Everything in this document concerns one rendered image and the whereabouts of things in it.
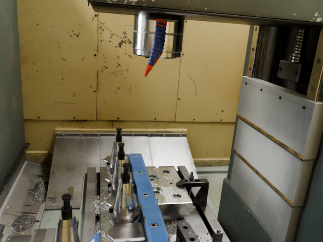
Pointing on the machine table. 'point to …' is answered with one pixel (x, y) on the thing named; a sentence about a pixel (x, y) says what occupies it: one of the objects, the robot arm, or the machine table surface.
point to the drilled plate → (183, 202)
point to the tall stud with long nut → (217, 235)
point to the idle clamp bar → (182, 232)
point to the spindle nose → (142, 29)
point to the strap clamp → (200, 199)
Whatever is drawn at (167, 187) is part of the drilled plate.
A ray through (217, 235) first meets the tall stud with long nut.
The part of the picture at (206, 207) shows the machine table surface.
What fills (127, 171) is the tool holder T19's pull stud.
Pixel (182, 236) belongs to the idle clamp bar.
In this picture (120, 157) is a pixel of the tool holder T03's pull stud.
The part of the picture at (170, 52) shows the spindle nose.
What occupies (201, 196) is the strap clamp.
